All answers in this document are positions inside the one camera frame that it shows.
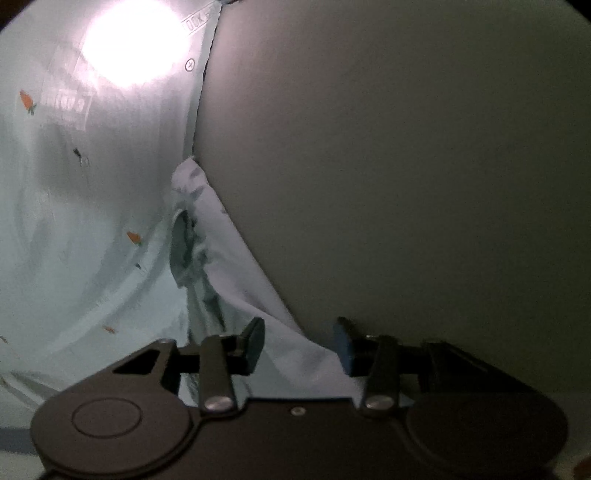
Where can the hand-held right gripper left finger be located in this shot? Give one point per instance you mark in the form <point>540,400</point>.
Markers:
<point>253,344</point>

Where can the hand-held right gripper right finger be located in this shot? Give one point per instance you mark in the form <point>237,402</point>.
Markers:
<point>344,348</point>

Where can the white leaf-print garment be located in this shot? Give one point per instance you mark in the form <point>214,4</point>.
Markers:
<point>281,350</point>

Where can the light blue carrot-print sheet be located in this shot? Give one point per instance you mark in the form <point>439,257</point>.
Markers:
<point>92,240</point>

